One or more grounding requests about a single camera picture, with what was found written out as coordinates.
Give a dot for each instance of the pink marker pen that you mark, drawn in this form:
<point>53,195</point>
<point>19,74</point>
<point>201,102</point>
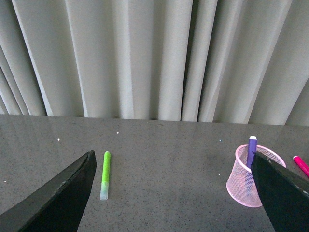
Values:
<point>302,165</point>

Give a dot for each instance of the pink mesh cup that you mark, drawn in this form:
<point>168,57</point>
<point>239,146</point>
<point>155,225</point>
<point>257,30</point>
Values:
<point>240,184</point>

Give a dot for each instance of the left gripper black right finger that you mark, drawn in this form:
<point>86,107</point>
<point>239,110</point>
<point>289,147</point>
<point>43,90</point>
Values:
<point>284,195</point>

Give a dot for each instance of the purple marker pen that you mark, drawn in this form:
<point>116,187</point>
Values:
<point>252,146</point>

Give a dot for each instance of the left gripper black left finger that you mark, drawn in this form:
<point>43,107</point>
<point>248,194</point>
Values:
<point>57,206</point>

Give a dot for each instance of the green marker pen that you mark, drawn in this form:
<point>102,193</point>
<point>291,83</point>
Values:
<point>104,190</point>

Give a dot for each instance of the grey pleated curtain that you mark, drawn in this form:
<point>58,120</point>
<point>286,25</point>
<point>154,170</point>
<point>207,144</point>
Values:
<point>233,61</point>

